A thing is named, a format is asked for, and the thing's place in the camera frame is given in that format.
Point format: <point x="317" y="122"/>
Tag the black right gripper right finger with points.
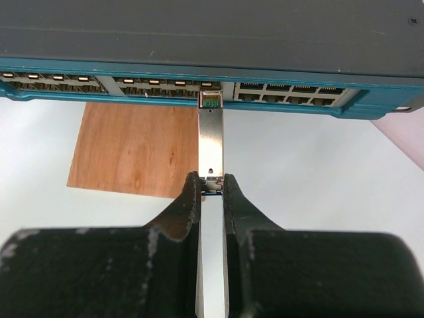
<point x="273" y="272"/>

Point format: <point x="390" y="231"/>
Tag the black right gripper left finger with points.
<point x="147" y="271"/>

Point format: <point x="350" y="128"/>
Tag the silver SFP transceiver plug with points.
<point x="210" y="141"/>

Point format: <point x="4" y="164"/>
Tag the wooden base board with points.
<point x="137" y="149"/>

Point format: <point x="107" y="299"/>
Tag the dark grey network switch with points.
<point x="347" y="59"/>

